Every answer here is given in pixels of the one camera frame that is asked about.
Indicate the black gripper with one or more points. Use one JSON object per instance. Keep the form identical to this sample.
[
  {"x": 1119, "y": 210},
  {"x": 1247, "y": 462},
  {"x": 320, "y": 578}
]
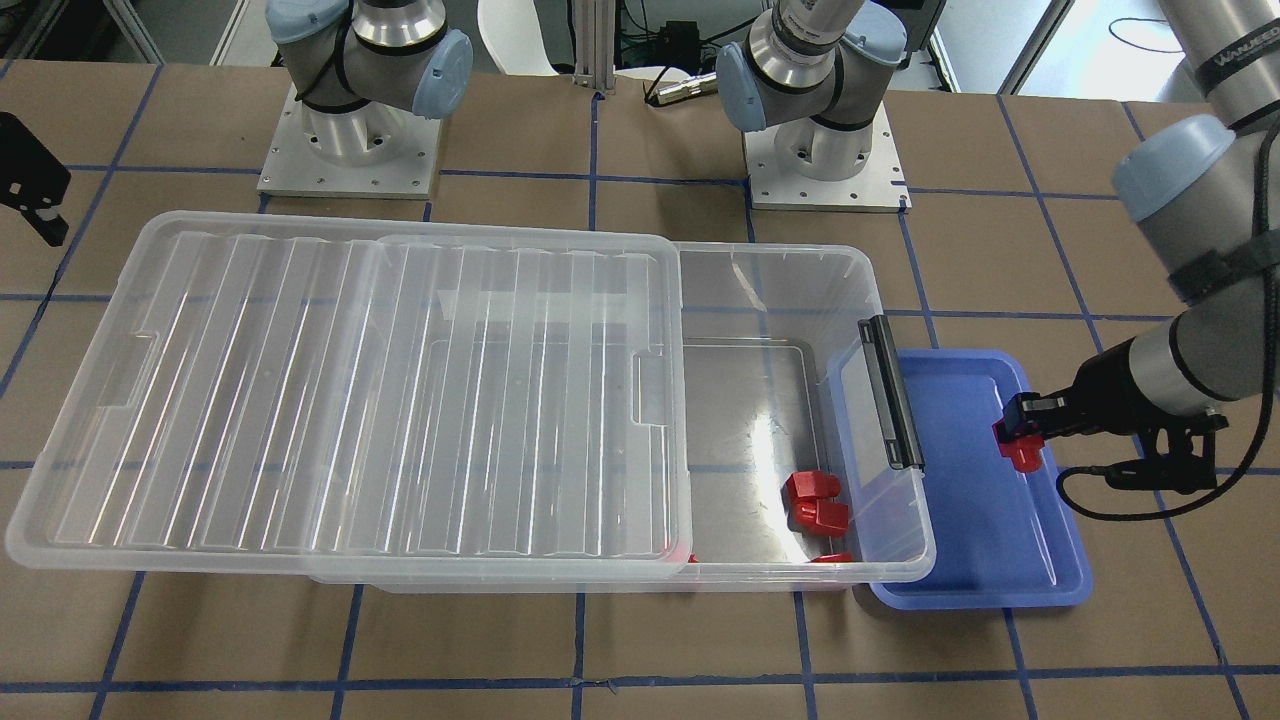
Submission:
[{"x": 1100, "y": 384}]

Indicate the red block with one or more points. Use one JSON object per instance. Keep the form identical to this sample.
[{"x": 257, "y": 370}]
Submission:
[
  {"x": 1024, "y": 452},
  {"x": 811, "y": 485},
  {"x": 821, "y": 517}
]

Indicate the clear plastic box lid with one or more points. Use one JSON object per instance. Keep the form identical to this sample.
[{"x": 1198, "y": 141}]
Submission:
[{"x": 364, "y": 401}]

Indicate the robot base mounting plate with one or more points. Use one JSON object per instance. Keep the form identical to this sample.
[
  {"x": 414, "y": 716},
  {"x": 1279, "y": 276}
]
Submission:
[{"x": 802, "y": 166}]

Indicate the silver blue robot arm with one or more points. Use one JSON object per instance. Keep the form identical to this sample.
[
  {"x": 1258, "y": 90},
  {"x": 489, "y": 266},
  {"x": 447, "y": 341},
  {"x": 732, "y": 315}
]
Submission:
[{"x": 1203, "y": 192}]

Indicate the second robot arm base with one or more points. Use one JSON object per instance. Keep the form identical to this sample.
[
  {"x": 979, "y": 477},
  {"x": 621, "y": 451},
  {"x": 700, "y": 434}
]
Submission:
[{"x": 371, "y": 85}]

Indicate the blue plastic tray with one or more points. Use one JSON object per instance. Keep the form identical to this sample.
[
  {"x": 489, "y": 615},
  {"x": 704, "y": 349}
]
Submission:
[{"x": 1004, "y": 539}]

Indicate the clear plastic storage box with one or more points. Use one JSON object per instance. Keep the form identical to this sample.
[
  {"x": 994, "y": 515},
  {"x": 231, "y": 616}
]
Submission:
[{"x": 775, "y": 382}]

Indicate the white plastic chair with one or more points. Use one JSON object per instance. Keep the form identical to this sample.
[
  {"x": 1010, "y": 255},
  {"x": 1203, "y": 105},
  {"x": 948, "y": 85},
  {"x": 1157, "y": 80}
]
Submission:
[{"x": 511, "y": 32}]

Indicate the black box latch handle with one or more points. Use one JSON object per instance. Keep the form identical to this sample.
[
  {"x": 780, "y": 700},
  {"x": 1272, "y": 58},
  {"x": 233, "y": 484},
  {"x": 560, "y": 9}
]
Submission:
[{"x": 898, "y": 428}]

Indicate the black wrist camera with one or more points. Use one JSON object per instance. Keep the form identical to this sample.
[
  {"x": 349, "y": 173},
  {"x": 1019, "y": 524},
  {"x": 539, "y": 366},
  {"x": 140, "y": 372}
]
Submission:
[{"x": 1179, "y": 456}]

